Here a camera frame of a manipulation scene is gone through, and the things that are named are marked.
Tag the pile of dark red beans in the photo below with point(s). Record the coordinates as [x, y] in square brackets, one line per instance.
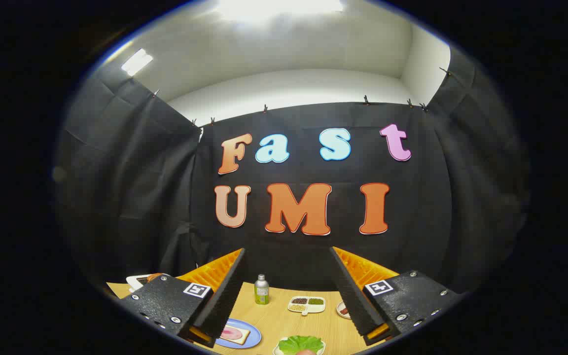
[299, 301]

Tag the pink ham slice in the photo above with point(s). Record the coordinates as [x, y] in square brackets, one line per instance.
[230, 334]

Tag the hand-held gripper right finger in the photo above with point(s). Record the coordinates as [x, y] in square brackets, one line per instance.
[350, 291]

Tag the silver bottle with green label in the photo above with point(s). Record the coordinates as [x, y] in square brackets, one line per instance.
[261, 291]

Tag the green lettuce leaf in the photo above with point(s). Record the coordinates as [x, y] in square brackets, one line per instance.
[301, 344]

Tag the white rounded square plate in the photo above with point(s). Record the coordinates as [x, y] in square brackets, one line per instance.
[274, 350]

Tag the pile of green beans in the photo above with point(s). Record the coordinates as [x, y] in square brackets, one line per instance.
[315, 301]

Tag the blue round plate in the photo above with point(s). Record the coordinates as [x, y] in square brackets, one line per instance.
[255, 336]

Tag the white toaster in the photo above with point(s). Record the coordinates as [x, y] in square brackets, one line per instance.
[136, 283]

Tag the white oval plate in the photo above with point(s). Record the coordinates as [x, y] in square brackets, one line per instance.
[341, 306]

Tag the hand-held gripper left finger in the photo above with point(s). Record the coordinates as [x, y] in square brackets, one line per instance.
[225, 296]

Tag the small ceiling light panel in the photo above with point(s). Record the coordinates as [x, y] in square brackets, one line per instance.
[136, 62]

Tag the white bread slice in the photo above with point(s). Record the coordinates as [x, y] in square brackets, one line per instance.
[244, 333]

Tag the pile of yellow soybeans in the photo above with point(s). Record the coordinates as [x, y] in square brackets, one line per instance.
[297, 307]

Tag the white divided dish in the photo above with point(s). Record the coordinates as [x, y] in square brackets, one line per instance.
[306, 310]

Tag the black backdrop cloth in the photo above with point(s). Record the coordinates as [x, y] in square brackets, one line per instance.
[165, 197]

